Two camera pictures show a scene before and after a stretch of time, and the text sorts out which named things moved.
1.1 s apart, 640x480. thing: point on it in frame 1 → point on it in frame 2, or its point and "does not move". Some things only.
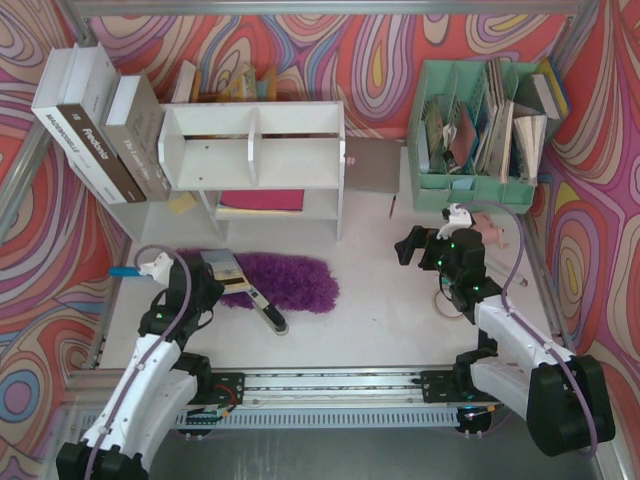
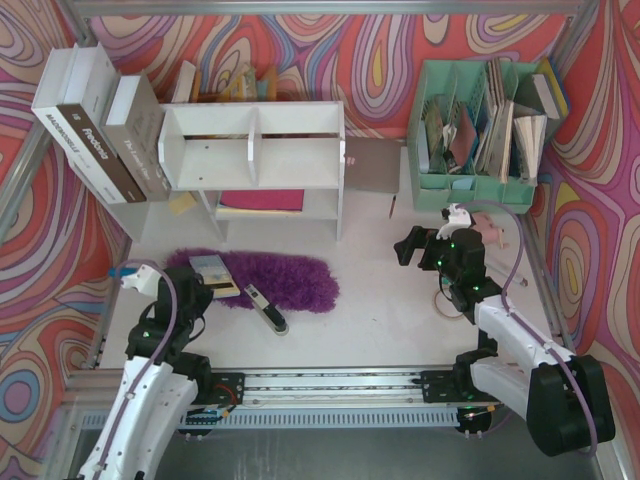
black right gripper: [428, 251] does not move
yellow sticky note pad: [183, 203] does not move
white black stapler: [270, 314] does not move
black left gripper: [211, 282] → [198, 292]
